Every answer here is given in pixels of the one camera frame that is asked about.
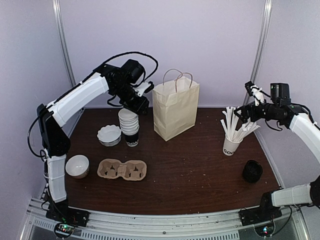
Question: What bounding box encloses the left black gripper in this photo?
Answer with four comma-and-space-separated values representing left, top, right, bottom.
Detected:
112, 81, 149, 116

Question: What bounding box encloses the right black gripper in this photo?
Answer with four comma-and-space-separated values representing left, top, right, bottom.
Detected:
234, 100, 280, 124

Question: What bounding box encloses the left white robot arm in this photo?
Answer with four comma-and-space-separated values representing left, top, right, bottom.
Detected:
37, 59, 154, 222

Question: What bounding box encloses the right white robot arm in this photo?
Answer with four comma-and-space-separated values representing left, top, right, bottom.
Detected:
233, 81, 320, 221

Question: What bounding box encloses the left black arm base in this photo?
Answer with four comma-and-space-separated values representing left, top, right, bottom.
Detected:
45, 202, 90, 227

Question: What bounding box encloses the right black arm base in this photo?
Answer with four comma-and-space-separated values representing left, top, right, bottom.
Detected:
238, 207, 282, 226

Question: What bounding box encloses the stack of paper cups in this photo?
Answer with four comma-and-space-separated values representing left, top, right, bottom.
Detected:
118, 108, 140, 147

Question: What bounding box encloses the white cup holding straws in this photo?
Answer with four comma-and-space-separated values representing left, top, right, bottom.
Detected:
222, 135, 242, 156

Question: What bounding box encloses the white scalloped bowl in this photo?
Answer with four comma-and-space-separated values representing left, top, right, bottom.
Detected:
97, 124, 122, 147

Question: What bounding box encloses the cream paper bag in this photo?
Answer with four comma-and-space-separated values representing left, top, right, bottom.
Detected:
152, 71, 200, 142

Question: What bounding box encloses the stack of black lids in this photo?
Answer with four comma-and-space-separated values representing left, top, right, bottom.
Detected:
242, 159, 263, 184

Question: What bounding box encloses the cardboard cup carrier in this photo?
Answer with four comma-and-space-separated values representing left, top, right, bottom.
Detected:
97, 158, 147, 181

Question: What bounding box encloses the white round bowl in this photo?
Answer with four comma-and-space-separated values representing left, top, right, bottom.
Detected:
65, 155, 90, 179

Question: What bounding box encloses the aluminium front rail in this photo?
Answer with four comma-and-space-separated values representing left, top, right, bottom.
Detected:
24, 197, 311, 240

